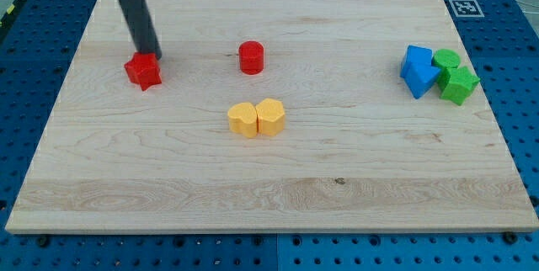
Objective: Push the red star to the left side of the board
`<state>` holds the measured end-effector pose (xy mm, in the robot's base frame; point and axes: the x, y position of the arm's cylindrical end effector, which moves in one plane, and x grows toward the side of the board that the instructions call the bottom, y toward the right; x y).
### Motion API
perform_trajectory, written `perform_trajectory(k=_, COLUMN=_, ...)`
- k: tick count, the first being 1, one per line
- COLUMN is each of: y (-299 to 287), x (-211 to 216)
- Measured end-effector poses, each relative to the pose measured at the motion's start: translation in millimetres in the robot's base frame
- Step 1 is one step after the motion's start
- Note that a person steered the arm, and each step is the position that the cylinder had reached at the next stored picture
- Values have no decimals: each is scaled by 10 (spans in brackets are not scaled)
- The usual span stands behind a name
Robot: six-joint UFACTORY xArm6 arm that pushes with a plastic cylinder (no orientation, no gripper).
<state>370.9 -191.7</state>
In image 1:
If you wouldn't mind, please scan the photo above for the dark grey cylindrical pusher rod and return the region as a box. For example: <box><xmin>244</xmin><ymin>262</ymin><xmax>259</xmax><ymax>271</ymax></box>
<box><xmin>118</xmin><ymin>0</ymin><xmax>162</xmax><ymax>60</ymax></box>

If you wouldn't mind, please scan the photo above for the red star block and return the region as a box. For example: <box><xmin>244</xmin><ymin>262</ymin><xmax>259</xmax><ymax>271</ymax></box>
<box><xmin>124</xmin><ymin>52</ymin><xmax>162</xmax><ymax>91</ymax></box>

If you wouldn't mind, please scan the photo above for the wooden board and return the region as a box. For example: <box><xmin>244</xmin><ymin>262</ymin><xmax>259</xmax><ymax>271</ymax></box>
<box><xmin>6</xmin><ymin>0</ymin><xmax>538</xmax><ymax>235</ymax></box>

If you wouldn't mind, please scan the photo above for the green star block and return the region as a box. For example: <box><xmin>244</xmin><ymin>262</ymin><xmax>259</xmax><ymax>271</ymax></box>
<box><xmin>437</xmin><ymin>66</ymin><xmax>480</xmax><ymax>105</ymax></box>

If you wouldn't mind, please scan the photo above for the red cylinder block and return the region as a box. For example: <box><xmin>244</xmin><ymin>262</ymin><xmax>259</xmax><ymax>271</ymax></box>
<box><xmin>238</xmin><ymin>40</ymin><xmax>264</xmax><ymax>75</ymax></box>

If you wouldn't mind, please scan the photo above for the yellow heart block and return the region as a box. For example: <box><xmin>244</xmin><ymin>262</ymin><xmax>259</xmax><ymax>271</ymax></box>
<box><xmin>227</xmin><ymin>102</ymin><xmax>258</xmax><ymax>138</ymax></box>

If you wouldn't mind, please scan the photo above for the yellow hexagon block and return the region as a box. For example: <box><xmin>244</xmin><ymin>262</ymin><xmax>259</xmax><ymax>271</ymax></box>
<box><xmin>255</xmin><ymin>98</ymin><xmax>286</xmax><ymax>136</ymax></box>

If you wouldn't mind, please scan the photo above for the blue cube block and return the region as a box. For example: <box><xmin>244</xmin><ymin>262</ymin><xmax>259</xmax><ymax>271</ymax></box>
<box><xmin>400</xmin><ymin>45</ymin><xmax>433</xmax><ymax>77</ymax></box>

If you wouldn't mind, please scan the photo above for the blue triangle block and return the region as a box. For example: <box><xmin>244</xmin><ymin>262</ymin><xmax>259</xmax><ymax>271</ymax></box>
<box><xmin>404</xmin><ymin>62</ymin><xmax>441</xmax><ymax>99</ymax></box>

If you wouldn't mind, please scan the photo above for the green cylinder block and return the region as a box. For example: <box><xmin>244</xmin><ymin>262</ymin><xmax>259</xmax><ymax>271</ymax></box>
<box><xmin>431</xmin><ymin>49</ymin><xmax>461</xmax><ymax>82</ymax></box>

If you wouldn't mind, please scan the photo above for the white fiducial marker tag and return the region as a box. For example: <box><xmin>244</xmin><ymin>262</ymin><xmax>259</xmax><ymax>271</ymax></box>
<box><xmin>448</xmin><ymin>0</ymin><xmax>484</xmax><ymax>18</ymax></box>

